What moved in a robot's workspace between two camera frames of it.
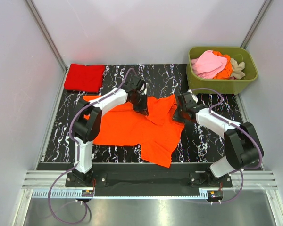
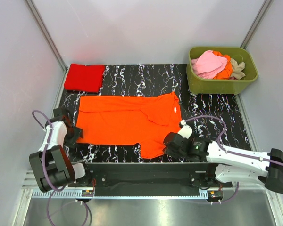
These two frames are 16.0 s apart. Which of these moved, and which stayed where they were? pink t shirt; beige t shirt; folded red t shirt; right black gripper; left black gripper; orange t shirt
Moved: right black gripper; left black gripper
Stayed: pink t shirt; orange t shirt; beige t shirt; folded red t shirt
